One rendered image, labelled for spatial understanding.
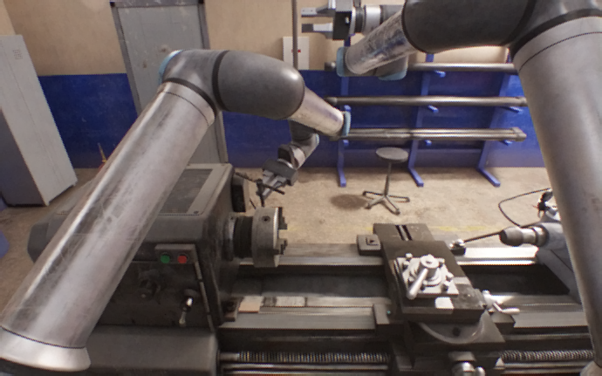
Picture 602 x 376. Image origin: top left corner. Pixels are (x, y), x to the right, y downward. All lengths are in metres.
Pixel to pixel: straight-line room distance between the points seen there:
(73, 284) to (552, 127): 0.66
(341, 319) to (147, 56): 3.88
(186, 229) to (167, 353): 0.53
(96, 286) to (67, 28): 4.58
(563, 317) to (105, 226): 1.63
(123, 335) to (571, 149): 1.45
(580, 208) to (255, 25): 3.84
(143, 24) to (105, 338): 3.62
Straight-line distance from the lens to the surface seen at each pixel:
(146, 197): 0.52
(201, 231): 1.04
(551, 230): 1.61
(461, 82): 4.54
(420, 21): 0.56
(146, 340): 1.43
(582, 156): 0.50
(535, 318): 1.62
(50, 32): 5.11
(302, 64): 3.93
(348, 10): 1.02
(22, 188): 4.71
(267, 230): 1.19
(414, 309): 1.14
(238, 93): 0.58
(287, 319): 1.33
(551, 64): 0.53
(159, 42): 4.36
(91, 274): 0.51
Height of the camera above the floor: 1.90
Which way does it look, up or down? 29 degrees down
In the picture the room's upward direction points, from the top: 1 degrees counter-clockwise
